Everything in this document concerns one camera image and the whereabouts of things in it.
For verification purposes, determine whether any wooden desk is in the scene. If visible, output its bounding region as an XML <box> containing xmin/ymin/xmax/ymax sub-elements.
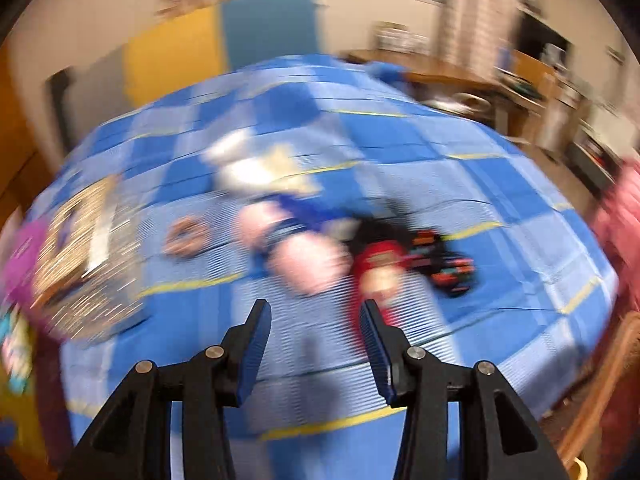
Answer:
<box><xmin>345</xmin><ymin>49</ymin><xmax>593</xmax><ymax>153</ymax></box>

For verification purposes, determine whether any red soft toy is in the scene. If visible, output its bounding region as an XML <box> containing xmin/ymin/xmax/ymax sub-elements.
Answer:
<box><xmin>351</xmin><ymin>239</ymin><xmax>418</xmax><ymax>353</ymax></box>

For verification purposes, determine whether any yellow and teal headboard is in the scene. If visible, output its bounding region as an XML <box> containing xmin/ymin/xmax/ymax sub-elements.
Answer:
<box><xmin>124</xmin><ymin>0</ymin><xmax>319</xmax><ymax>107</ymax></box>

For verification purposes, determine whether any beige sponge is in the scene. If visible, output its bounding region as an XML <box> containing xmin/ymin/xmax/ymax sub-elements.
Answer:
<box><xmin>260</xmin><ymin>144</ymin><xmax>323</xmax><ymax>197</ymax></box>

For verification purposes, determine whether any blue checked blanket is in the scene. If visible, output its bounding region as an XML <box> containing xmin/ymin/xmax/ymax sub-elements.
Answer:
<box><xmin>30</xmin><ymin>54</ymin><xmax>621</xmax><ymax>480</ymax></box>

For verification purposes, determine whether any black chair back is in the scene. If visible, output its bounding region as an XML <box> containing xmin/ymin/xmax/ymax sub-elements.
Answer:
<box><xmin>46</xmin><ymin>66</ymin><xmax>77</xmax><ymax>163</ymax></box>

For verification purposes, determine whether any wooden chair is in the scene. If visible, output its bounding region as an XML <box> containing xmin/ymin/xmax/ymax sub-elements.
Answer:
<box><xmin>559</xmin><ymin>310</ymin><xmax>640</xmax><ymax>468</ymax></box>

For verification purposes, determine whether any checked curtain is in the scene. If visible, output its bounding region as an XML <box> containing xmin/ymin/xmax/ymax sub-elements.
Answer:
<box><xmin>439</xmin><ymin>0</ymin><xmax>526</xmax><ymax>63</ymax></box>

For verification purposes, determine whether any purple cloth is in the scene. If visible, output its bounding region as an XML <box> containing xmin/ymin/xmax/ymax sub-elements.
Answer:
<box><xmin>0</xmin><ymin>219</ymin><xmax>53</xmax><ymax>313</ymax></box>

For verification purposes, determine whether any brown scrunchie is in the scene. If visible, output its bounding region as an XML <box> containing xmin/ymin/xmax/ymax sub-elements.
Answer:
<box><xmin>164</xmin><ymin>214</ymin><xmax>212</xmax><ymax>260</ymax></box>

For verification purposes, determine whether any blue and pink plush toy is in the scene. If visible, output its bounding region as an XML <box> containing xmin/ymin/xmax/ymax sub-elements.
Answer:
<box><xmin>236</xmin><ymin>185</ymin><xmax>362</xmax><ymax>297</ymax></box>

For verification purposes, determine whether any pink cloth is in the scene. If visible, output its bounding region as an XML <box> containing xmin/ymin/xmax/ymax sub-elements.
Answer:
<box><xmin>589</xmin><ymin>159</ymin><xmax>640</xmax><ymax>286</ymax></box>

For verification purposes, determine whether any black multicoloured toy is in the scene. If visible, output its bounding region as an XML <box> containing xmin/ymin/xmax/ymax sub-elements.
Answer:
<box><xmin>407</xmin><ymin>229</ymin><xmax>478</xmax><ymax>298</ymax></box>

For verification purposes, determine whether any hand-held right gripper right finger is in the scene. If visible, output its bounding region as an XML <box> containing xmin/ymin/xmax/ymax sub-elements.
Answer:
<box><xmin>359</xmin><ymin>299</ymin><xmax>572</xmax><ymax>480</ymax></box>

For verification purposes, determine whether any white foam block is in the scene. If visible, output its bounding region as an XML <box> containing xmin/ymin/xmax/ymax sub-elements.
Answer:
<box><xmin>205</xmin><ymin>129</ymin><xmax>263</xmax><ymax>197</ymax></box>

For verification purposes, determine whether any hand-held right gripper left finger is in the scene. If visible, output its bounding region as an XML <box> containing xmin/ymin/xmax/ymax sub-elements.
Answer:
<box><xmin>61</xmin><ymin>299</ymin><xmax>273</xmax><ymax>480</ymax></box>

